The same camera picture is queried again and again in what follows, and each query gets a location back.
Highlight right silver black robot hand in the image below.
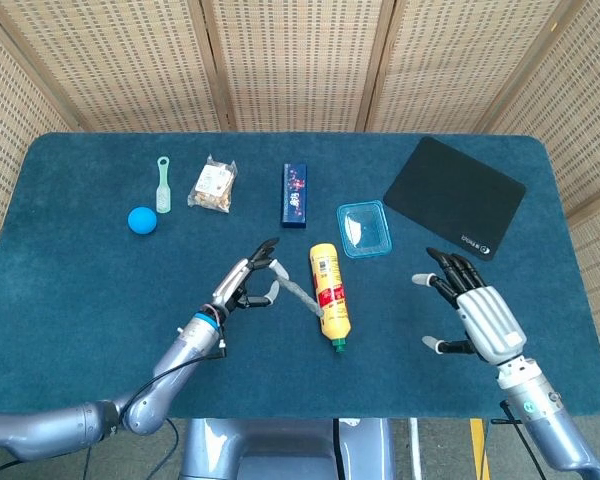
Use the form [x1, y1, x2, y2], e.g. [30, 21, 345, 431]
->
[411, 246, 527, 365]

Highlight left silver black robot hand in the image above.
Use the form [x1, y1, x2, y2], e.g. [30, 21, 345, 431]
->
[210, 237, 282, 314]

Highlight grey stick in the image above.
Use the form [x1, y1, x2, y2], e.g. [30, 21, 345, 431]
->
[271, 258, 326, 319]

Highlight clear snack bag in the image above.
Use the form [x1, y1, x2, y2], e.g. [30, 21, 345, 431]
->
[187, 154, 239, 214]

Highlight dark blue rectangular box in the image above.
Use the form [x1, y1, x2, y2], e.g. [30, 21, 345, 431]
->
[281, 162, 310, 230]

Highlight light green plastic scoop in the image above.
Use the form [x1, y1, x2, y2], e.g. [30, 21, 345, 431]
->
[154, 156, 173, 215]

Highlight blue ball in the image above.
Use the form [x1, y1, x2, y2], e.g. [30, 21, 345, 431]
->
[127, 205, 158, 235]

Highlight yellow bottle with green cap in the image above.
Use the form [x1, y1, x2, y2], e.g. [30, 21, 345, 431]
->
[308, 243, 353, 355]

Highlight black mouse pad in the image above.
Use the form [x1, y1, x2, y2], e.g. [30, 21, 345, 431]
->
[382, 136, 527, 262]

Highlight clear blue plastic container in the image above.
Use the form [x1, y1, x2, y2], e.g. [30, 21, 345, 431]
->
[336, 199, 394, 260]

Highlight white table leg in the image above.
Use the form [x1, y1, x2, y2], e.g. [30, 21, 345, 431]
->
[408, 418, 424, 480]

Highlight blue felt table cover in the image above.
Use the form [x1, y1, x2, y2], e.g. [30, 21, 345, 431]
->
[0, 132, 600, 420]

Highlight grey robot torso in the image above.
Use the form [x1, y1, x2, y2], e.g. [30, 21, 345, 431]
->
[178, 417, 396, 480]

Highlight woven bamboo screen panel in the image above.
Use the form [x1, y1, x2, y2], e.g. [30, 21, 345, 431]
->
[367, 0, 576, 134]
[0, 9, 79, 241]
[202, 0, 396, 134]
[484, 0, 600, 386]
[0, 0, 231, 134]

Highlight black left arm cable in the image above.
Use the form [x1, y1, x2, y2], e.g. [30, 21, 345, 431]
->
[0, 344, 229, 480]

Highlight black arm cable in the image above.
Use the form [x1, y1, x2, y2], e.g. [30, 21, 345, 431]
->
[0, 344, 229, 480]
[499, 399, 549, 480]

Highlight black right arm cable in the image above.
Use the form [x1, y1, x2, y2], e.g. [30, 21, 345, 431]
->
[499, 399, 549, 480]

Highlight dark cable under table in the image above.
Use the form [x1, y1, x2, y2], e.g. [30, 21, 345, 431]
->
[165, 418, 180, 480]

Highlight black torso cable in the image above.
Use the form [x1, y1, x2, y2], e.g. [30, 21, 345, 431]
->
[332, 418, 344, 480]

